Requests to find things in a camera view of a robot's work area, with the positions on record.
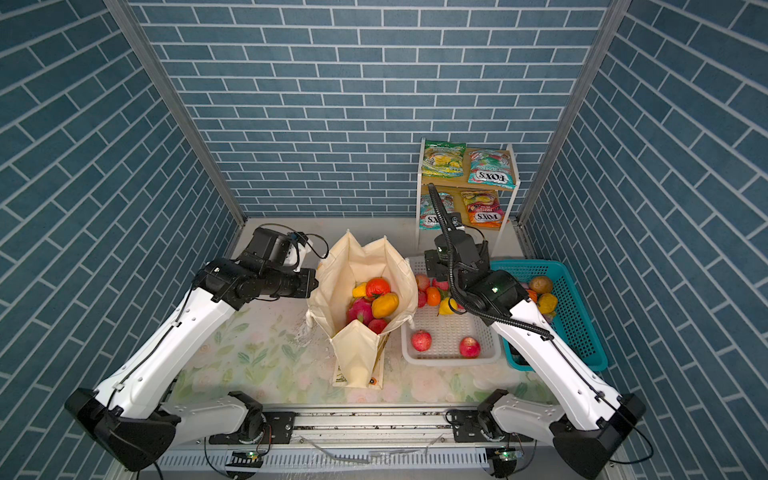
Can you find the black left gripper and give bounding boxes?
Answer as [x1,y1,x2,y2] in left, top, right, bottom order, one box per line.
[262,266,323,297]

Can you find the orange Fox's candy bag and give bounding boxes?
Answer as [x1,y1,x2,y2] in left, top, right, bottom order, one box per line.
[460,190,504,228]

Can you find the red tomato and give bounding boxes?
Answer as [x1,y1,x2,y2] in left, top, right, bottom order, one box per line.
[365,277,391,299]

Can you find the teal Fox's candy bag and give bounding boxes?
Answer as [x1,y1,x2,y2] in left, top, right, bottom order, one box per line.
[467,149,516,189]

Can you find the yellow mango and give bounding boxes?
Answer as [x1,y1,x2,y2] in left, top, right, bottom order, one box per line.
[352,282,367,299]

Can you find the pink dragon fruit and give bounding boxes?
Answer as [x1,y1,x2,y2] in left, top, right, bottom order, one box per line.
[346,298,374,325]

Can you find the cream canvas grocery bag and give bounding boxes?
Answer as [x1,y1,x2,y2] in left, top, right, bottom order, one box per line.
[306,232,418,388]

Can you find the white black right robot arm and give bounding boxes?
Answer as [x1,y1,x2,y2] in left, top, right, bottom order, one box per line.
[425,227,646,479]

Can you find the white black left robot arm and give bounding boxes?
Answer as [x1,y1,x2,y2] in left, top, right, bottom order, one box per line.
[65,223,318,472]

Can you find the green Fox's candy bag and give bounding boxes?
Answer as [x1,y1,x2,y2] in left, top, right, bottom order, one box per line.
[419,192,455,230]

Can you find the green yellow candy bag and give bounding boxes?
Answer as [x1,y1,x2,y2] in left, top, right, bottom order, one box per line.
[422,140,467,179]

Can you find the small orange tangerine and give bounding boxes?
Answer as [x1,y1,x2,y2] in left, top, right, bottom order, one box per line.
[425,286,442,306]

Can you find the yellow lemon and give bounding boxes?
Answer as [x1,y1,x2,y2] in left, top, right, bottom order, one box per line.
[438,297,460,315]

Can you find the white wooden two-tier shelf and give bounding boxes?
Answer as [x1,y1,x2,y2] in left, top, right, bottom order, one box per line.
[416,139,520,257]

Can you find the brown potato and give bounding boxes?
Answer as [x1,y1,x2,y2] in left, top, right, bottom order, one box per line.
[529,276,554,295]

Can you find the white plastic basket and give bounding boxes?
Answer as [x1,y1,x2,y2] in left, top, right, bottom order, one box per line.
[400,254,503,367]

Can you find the yellow bell pepper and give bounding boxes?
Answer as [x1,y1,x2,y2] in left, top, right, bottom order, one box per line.
[537,293,558,315]

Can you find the teal plastic basket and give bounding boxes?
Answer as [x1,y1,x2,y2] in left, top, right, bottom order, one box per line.
[491,259,608,372]

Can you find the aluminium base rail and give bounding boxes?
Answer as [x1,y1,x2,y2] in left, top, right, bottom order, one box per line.
[104,405,637,480]

